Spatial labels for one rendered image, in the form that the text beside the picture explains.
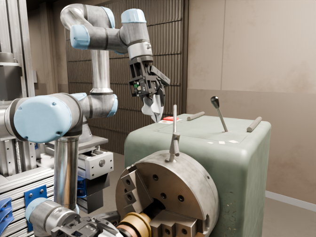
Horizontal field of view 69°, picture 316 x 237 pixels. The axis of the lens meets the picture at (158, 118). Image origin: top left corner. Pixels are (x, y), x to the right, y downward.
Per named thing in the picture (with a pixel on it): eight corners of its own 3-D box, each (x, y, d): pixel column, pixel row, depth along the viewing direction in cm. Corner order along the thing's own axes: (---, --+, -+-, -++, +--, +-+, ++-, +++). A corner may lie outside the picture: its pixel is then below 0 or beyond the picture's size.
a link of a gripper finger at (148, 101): (142, 126, 75) (136, 98, 74) (152, 122, 80) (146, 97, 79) (149, 124, 73) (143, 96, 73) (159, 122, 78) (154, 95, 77)
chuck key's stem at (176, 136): (173, 171, 67) (180, 135, 64) (165, 170, 67) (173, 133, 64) (172, 168, 69) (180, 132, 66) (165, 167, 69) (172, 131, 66)
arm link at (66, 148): (56, 89, 79) (54, 217, 87) (42, 91, 68) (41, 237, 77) (90, 92, 79) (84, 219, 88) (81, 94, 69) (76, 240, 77)
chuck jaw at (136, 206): (149, 201, 72) (132, 166, 74) (161, 196, 69) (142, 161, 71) (126, 218, 63) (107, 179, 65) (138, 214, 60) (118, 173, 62)
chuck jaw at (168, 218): (168, 202, 68) (206, 212, 62) (169, 217, 69) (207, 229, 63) (146, 222, 59) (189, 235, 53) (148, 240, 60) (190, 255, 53)
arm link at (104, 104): (85, 117, 122) (78, 7, 112) (112, 114, 129) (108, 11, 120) (90, 120, 111) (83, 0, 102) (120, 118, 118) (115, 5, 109)
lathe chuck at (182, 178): (126, 216, 87) (138, 139, 79) (203, 264, 72) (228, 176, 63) (110, 229, 80) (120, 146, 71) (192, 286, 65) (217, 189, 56)
